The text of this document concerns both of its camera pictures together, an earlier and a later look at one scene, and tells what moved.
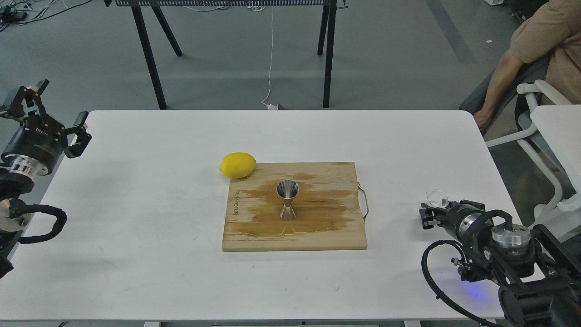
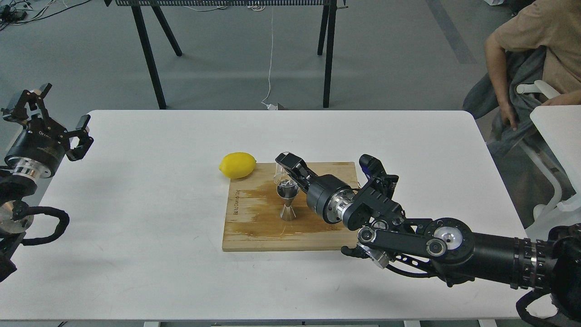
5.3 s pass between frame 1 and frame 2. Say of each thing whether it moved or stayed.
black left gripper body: stayed
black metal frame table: stayed
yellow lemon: stayed
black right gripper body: moved
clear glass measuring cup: moved
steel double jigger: stayed
